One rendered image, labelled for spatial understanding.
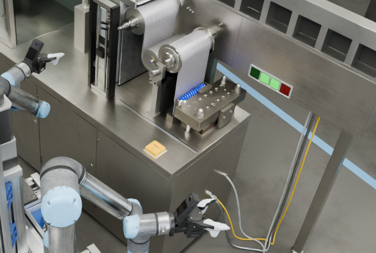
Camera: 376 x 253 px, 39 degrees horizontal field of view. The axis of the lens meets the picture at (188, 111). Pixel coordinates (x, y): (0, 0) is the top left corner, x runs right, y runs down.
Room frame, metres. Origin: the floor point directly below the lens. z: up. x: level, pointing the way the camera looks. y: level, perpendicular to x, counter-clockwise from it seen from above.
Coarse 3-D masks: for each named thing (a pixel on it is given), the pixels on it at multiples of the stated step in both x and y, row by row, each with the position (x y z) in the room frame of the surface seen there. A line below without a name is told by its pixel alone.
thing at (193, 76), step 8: (208, 56) 2.32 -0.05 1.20; (192, 64) 2.22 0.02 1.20; (200, 64) 2.28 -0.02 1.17; (184, 72) 2.17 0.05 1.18; (192, 72) 2.23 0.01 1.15; (200, 72) 2.29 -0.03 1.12; (184, 80) 2.18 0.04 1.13; (192, 80) 2.24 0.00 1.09; (200, 80) 2.30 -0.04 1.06; (176, 88) 2.13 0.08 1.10; (184, 88) 2.19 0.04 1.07; (192, 88) 2.25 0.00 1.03; (176, 96) 2.14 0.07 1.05
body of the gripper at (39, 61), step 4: (40, 52) 2.03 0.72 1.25; (40, 56) 2.01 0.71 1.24; (44, 56) 2.01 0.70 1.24; (24, 60) 1.94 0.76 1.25; (36, 60) 1.98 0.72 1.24; (40, 60) 1.98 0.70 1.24; (28, 64) 1.92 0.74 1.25; (32, 64) 1.96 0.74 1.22; (36, 64) 1.98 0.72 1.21; (40, 64) 1.98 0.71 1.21; (44, 64) 2.02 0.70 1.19; (32, 68) 1.93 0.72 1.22; (36, 68) 1.98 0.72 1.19; (40, 68) 1.99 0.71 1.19; (44, 68) 2.02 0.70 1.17; (32, 72) 1.96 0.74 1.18; (36, 72) 1.98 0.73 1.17; (40, 72) 1.99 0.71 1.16
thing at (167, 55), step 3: (168, 51) 2.16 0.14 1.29; (162, 54) 2.16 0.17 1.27; (165, 54) 2.15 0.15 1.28; (168, 54) 2.14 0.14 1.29; (171, 54) 2.15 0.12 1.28; (162, 57) 2.16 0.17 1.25; (165, 57) 2.16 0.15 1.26; (168, 57) 2.14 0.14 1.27; (171, 57) 2.13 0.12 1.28; (174, 57) 2.14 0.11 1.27; (162, 60) 2.16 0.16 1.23; (171, 60) 2.13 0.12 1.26; (174, 60) 2.13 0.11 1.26; (165, 63) 2.15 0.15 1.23; (168, 63) 2.14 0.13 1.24; (171, 63) 2.13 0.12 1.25; (174, 63) 2.13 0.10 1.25; (168, 66) 2.14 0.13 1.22; (171, 66) 2.13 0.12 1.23
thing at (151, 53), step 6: (174, 36) 2.40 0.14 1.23; (180, 36) 2.41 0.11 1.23; (162, 42) 2.33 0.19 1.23; (168, 42) 2.33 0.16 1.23; (150, 48) 2.25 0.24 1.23; (156, 48) 2.26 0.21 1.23; (144, 54) 2.26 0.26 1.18; (150, 54) 2.24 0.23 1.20; (156, 54) 2.21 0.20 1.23; (144, 60) 2.26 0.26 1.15; (150, 60) 2.23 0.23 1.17; (156, 60) 2.21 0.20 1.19; (150, 66) 2.23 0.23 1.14
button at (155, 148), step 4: (152, 144) 1.89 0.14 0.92; (156, 144) 1.90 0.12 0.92; (160, 144) 1.90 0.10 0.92; (148, 148) 1.86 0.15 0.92; (152, 148) 1.87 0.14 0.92; (156, 148) 1.87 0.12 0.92; (160, 148) 1.88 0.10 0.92; (164, 148) 1.89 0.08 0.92; (152, 152) 1.85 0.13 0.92; (156, 152) 1.84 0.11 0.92; (160, 152) 1.86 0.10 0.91; (156, 156) 1.84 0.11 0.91
